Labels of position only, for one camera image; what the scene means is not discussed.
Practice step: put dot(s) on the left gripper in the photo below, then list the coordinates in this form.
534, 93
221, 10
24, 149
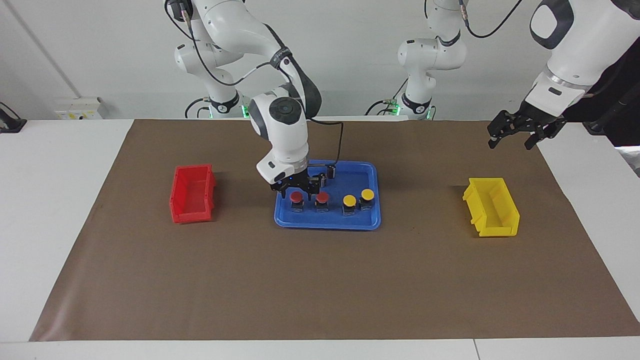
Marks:
537, 114

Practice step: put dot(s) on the red push button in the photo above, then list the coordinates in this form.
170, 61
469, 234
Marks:
321, 198
297, 197

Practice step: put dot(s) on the red plastic bin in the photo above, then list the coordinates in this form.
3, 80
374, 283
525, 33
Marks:
192, 195

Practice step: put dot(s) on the white wall socket box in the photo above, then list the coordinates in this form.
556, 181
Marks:
80, 107

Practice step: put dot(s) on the yellow plastic bin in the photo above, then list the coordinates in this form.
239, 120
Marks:
492, 207

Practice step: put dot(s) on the black stand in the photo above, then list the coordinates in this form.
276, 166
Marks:
9, 122

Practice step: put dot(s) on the yellow push button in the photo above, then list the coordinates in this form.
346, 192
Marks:
367, 194
349, 201

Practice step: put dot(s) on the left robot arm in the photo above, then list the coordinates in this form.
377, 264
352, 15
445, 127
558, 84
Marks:
575, 45

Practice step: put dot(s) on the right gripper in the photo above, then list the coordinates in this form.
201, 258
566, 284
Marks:
295, 178

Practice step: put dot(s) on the blue plastic tray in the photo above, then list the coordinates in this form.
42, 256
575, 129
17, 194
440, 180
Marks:
360, 220

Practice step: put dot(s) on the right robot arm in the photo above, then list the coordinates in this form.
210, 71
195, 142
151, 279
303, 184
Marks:
282, 135

